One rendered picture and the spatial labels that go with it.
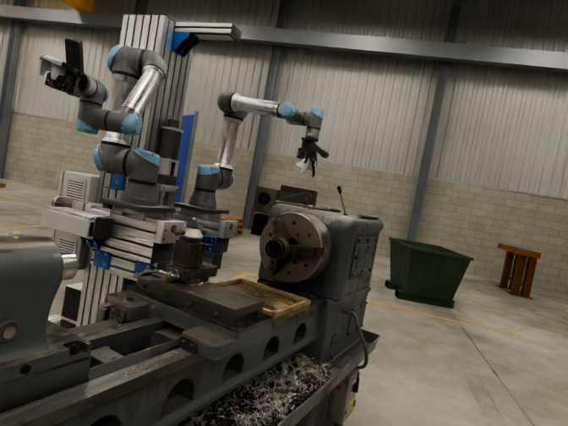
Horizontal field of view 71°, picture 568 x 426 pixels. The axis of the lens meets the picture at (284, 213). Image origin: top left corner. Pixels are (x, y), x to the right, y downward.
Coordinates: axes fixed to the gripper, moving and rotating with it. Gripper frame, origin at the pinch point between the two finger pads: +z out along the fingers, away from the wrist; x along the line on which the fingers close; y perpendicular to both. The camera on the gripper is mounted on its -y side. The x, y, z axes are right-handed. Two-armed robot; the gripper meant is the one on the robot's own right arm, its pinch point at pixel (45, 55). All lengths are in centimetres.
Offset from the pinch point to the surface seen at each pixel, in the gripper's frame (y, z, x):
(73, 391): 65, 40, -50
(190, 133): -27, -540, 99
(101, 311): 67, -3, -36
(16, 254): 41, 44, -34
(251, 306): 51, -2, -78
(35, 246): 40, 40, -35
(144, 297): 62, -10, -45
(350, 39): -443, -1011, -120
